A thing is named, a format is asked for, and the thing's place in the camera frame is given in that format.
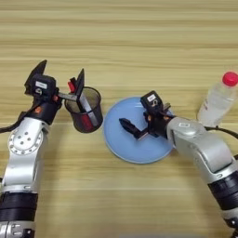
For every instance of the white marker black cap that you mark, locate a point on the white marker black cap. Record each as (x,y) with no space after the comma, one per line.
(89,111)

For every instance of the red marker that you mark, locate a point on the red marker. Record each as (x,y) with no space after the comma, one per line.
(72,86)

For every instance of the black mesh pen cup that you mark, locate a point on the black mesh pen cup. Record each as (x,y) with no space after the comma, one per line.
(93,102)

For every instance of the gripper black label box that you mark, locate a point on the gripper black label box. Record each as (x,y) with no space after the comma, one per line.
(42,85)
(152,100)

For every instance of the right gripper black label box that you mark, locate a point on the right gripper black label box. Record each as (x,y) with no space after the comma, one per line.
(152,100)

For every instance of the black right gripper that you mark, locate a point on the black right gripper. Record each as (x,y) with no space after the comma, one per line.
(156,124)

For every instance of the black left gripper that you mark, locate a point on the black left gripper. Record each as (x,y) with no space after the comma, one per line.
(46,110)

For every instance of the blue round plate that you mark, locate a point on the blue round plate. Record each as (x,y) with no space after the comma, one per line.
(124,145)

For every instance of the clear bottle red cap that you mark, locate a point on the clear bottle red cap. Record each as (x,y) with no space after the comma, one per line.
(217,103)

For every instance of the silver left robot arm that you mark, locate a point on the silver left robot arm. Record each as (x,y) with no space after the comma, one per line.
(23,161)

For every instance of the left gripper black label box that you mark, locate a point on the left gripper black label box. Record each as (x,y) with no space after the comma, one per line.
(42,85)

